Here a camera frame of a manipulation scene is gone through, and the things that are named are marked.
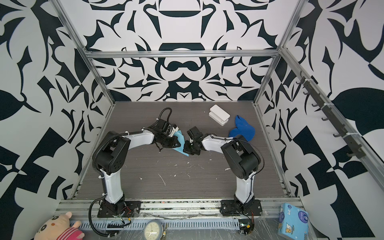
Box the light blue paper sheet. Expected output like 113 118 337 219
173 130 189 157

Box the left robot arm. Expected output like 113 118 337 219
92 119 181 207

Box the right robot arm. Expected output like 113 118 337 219
184 127 263 209

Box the white rectangular box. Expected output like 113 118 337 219
209 105 230 126

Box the blue cloth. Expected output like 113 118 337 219
229 115 256 142

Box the round analog clock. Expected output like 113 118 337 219
143 220 164 240

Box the small black electronics module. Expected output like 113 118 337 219
239 219 255 236

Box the blue tissue pack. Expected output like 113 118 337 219
278 203 309 240

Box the pink plush toy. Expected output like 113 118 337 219
34 212 85 240

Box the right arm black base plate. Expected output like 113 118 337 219
220 198 263 217

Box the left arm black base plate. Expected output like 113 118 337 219
97 200 142 218

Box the white slotted cable duct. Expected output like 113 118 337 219
93 219 239 231

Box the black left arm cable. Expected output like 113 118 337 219
88 196 127 238

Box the black wall hook rack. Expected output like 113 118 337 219
297 71 367 159

